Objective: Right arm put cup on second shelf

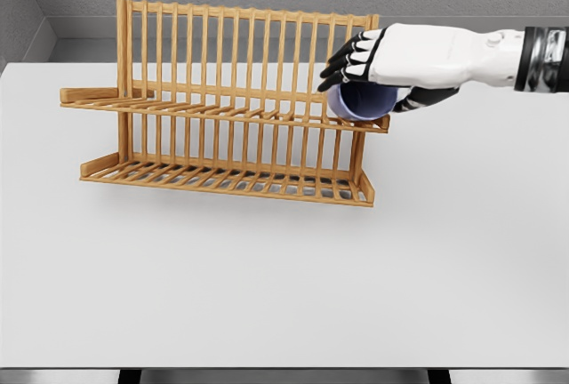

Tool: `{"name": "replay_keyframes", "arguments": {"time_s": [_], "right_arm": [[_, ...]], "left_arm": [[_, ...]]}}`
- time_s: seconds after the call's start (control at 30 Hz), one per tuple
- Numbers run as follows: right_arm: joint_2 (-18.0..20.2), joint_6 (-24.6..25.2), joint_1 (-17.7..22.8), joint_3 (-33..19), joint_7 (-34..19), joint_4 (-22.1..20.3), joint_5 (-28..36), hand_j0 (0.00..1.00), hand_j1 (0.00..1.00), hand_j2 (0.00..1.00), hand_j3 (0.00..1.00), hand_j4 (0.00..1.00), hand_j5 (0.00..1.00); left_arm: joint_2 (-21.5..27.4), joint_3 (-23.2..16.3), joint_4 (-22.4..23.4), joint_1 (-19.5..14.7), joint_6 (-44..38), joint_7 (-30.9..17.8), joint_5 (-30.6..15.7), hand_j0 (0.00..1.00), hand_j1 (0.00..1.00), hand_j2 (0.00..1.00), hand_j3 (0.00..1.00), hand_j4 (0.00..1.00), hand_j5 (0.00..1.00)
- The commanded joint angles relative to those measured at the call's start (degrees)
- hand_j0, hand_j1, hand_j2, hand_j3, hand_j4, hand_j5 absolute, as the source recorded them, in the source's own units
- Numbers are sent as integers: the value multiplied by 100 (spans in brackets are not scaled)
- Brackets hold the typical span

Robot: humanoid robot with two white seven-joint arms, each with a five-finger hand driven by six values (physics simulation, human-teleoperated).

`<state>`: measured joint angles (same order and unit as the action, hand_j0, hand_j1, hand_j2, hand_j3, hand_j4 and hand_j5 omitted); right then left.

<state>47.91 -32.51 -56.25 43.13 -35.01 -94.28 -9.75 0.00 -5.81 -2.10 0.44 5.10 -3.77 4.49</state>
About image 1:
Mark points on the lavender blue cup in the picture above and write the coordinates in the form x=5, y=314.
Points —
x=362, y=101

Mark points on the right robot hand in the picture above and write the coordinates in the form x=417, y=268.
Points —
x=409, y=57

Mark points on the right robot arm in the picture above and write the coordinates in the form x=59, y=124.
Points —
x=507, y=57

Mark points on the wooden two-tier dish rack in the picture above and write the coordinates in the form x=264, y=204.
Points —
x=222, y=104

